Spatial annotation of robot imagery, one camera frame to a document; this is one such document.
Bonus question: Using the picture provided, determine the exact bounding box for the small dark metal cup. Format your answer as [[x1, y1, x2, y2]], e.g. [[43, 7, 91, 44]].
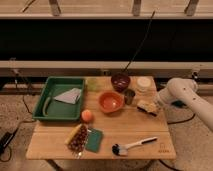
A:
[[124, 89, 135, 105]]

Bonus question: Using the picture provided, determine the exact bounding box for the green sponge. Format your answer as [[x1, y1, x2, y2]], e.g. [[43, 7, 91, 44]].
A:
[[85, 129, 103, 153]]

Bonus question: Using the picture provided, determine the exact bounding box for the black cable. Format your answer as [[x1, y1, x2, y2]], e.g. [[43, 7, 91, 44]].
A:
[[121, 9, 157, 75]]

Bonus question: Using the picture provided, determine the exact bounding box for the orange plastic bowl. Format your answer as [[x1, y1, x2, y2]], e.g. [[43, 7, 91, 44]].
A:
[[98, 91, 124, 114]]

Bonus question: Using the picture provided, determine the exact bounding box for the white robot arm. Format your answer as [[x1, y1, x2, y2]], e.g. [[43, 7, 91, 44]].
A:
[[155, 78, 213, 132]]

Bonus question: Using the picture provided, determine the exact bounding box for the dark red bowl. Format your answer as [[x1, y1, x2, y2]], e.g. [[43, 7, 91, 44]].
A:
[[111, 73, 131, 92]]

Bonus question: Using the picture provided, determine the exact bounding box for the brown grape bunch toy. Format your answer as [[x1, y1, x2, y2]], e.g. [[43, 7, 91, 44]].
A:
[[68, 124, 87, 153]]

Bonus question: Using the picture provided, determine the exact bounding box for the corn cob toy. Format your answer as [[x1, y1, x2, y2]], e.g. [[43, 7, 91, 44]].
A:
[[65, 124, 82, 145]]

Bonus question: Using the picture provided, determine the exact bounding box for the grey folded cloth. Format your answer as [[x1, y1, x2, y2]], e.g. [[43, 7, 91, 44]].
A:
[[54, 88, 82, 104]]

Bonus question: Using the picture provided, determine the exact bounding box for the white lidded container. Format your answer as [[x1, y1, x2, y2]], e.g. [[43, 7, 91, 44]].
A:
[[137, 77, 151, 93]]

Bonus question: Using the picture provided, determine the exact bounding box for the white dish brush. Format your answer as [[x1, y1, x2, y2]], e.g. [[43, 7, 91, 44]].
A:
[[112, 137, 157, 156]]

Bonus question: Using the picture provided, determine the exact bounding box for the black power adapter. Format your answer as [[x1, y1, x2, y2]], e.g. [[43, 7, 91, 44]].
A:
[[0, 132, 13, 155]]

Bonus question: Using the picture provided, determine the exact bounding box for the green plastic tray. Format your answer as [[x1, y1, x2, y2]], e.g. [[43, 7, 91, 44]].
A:
[[33, 77, 85, 121]]

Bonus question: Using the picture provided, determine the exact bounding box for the tan block eraser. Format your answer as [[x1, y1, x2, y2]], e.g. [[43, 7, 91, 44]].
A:
[[137, 100, 159, 116]]

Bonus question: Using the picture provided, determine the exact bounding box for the yellow-green plastic cup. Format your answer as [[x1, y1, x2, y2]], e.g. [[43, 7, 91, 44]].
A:
[[86, 78, 100, 92]]

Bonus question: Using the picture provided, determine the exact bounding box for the green banana-shaped item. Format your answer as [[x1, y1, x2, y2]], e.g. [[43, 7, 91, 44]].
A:
[[42, 97, 51, 116]]

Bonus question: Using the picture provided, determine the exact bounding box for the orange fruit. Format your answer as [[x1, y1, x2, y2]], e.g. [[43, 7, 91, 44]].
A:
[[81, 110, 93, 123]]

